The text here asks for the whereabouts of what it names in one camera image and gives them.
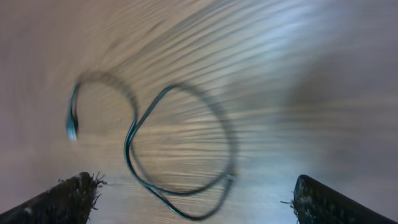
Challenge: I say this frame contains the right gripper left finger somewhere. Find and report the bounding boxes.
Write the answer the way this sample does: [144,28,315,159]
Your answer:
[1,172,106,224]

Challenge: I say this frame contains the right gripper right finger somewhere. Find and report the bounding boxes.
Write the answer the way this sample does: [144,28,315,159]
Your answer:
[288,174,397,224]

